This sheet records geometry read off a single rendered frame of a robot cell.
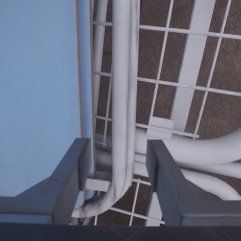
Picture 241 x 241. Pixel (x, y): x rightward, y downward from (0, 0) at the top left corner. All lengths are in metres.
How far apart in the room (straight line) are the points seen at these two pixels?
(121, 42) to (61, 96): 0.11
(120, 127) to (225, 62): 0.63
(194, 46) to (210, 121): 0.54
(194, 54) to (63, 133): 0.24
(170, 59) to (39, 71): 0.59
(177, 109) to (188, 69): 0.07
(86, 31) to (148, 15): 0.55
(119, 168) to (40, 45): 0.20
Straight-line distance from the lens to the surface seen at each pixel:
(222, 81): 0.80
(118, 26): 0.23
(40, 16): 0.27
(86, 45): 0.26
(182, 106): 0.32
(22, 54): 0.28
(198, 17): 0.33
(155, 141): 0.16
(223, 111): 0.82
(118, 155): 0.26
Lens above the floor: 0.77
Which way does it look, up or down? 70 degrees down
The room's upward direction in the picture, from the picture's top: 139 degrees counter-clockwise
